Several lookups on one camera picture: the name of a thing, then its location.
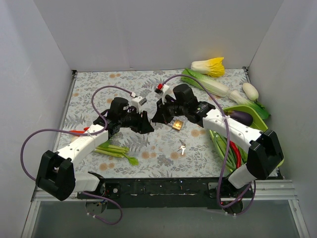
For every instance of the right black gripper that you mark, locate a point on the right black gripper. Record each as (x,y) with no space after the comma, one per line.
(163,112)

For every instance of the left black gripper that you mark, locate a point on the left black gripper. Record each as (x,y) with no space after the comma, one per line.
(141,121)

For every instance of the large brass padlock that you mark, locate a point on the large brass padlock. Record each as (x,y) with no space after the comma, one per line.
(175,124)

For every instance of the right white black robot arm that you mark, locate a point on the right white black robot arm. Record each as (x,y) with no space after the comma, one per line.
(263,147)

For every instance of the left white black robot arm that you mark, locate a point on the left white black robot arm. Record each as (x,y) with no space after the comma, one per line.
(57,175)

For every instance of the silver key bunch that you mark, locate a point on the silver key bunch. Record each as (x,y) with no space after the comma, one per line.
(182,147)

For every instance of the green celery stalks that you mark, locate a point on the green celery stalks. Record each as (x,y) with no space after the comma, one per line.
(107,148)

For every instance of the green white napa cabbage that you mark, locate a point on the green white napa cabbage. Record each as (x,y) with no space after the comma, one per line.
(210,84)

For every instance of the green long beans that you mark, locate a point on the green long beans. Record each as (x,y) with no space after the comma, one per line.
(220,143)

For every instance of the white green vegetable stalk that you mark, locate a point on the white green vegetable stalk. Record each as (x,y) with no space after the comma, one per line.
(73,139)

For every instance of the yellow white napa cabbage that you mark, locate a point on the yellow white napa cabbage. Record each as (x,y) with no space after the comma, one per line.
(211,67)

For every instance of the purple eggplant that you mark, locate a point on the purple eggplant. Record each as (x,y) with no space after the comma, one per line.
(242,117)

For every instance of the red chili pepper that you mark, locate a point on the red chili pepper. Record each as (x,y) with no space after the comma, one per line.
(236,153)

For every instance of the white radish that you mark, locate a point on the white radish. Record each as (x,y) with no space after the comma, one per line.
(250,91)

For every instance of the green plastic basket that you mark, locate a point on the green plastic basket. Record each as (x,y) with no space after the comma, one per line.
(258,123)

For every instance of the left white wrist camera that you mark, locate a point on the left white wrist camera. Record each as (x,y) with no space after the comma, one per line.
(137,102)

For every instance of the black aluminium base frame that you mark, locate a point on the black aluminium base frame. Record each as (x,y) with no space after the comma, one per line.
(179,192)

